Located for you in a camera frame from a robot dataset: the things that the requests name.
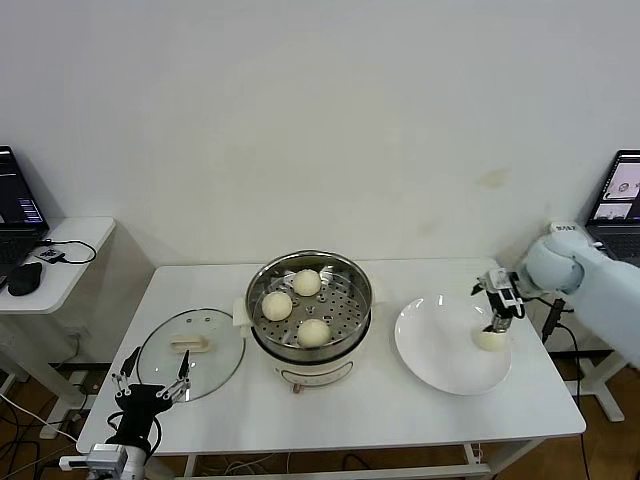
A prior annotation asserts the perforated steel steamer basket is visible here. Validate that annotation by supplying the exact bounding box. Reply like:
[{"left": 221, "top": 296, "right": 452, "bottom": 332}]
[{"left": 245, "top": 249, "right": 374, "bottom": 364}]

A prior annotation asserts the white main table frame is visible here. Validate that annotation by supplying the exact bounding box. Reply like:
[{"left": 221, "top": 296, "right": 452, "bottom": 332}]
[{"left": 182, "top": 442, "right": 494, "bottom": 480}]

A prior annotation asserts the white round plate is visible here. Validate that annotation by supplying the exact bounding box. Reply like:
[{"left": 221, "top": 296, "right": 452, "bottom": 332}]
[{"left": 393, "top": 294, "right": 514, "bottom": 397}]

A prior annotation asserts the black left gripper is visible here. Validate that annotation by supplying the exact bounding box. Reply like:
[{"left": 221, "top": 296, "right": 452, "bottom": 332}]
[{"left": 111, "top": 346, "right": 191, "bottom": 444}]

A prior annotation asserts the grey laptop bright screen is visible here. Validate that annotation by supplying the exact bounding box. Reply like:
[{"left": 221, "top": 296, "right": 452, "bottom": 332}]
[{"left": 584, "top": 149, "right": 640, "bottom": 261}]

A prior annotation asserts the black laptop dark screen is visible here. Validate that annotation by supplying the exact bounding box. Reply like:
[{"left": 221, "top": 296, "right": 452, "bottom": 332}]
[{"left": 0, "top": 144, "right": 51, "bottom": 276}]

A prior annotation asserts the white side table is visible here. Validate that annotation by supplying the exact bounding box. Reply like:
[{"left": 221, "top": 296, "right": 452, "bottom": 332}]
[
  {"left": 547, "top": 217, "right": 640, "bottom": 424},
  {"left": 0, "top": 215, "right": 117, "bottom": 439}
]

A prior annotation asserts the glass lid cream handle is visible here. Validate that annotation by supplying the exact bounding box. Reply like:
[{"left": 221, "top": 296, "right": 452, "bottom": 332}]
[{"left": 136, "top": 307, "right": 247, "bottom": 402}]

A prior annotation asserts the black adapter with cable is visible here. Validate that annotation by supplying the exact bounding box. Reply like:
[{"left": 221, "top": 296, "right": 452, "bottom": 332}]
[{"left": 542, "top": 297, "right": 584, "bottom": 401}]

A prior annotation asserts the floor power strip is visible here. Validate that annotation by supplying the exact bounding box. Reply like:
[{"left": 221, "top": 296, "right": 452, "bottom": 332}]
[{"left": 72, "top": 369, "right": 101, "bottom": 394}]

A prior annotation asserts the black computer mouse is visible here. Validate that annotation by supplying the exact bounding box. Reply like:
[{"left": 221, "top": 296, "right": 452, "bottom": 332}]
[{"left": 7, "top": 260, "right": 45, "bottom": 296}]

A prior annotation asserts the white steamed baozi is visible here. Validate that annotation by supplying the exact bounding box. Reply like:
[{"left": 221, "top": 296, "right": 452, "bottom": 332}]
[
  {"left": 292, "top": 268, "right": 323, "bottom": 298},
  {"left": 297, "top": 318, "right": 331, "bottom": 349},
  {"left": 261, "top": 291, "right": 294, "bottom": 322},
  {"left": 474, "top": 327, "right": 510, "bottom": 353}
]

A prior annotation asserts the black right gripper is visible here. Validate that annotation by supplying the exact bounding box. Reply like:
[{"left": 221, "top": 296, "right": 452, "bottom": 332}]
[{"left": 471, "top": 269, "right": 524, "bottom": 335}]

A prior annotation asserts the white floor cable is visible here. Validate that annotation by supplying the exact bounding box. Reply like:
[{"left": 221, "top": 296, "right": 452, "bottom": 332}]
[{"left": 0, "top": 392, "right": 79, "bottom": 444}]

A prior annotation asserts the black hub cable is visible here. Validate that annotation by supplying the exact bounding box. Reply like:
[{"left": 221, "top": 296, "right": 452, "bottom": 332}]
[{"left": 34, "top": 238, "right": 98, "bottom": 265}]

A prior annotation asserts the cream electric cooker base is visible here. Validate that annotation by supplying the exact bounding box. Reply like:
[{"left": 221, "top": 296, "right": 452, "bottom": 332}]
[{"left": 232, "top": 287, "right": 389, "bottom": 396}]

